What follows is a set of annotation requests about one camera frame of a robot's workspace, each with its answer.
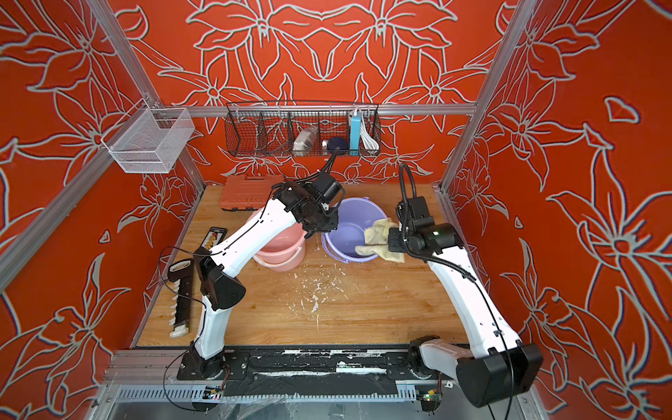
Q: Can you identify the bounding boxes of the yellow cloth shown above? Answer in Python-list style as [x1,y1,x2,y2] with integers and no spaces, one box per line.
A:
[355,218,405,264]

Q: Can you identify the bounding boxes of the purple plastic bucket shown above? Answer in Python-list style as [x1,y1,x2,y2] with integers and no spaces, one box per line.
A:
[321,197,386,264]

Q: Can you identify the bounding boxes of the pink plastic bucket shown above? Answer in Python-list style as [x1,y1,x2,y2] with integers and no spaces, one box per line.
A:
[253,223,306,272]

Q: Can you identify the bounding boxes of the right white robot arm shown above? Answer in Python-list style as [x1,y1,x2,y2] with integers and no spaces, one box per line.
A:
[388,164,544,408]

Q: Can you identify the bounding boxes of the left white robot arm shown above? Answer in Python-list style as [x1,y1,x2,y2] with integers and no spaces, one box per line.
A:
[189,150,345,371]

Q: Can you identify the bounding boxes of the grey wrapped package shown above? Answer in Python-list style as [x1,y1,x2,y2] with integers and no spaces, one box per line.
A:
[292,127,319,157]

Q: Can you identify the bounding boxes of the dark blue round object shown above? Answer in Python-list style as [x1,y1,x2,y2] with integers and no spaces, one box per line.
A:
[327,136,349,155]

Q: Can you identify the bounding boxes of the red plastic tool case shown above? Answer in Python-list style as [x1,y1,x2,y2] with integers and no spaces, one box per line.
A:
[219,174,285,211]

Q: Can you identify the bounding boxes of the black snack packet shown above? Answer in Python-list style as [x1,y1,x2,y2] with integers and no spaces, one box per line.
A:
[194,227,228,256]

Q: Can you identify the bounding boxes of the black white comb tool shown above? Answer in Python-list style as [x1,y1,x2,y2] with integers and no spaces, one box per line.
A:
[167,258,194,339]

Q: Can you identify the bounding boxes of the white cable bundle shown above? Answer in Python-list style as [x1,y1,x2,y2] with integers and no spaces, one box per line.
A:
[359,114,380,156]

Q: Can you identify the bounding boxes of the black wire wall basket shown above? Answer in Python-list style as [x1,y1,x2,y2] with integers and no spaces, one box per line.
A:
[224,101,382,158]

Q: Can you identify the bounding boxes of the white mesh wall basket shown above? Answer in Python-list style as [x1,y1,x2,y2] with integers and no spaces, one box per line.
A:
[105,108,194,174]

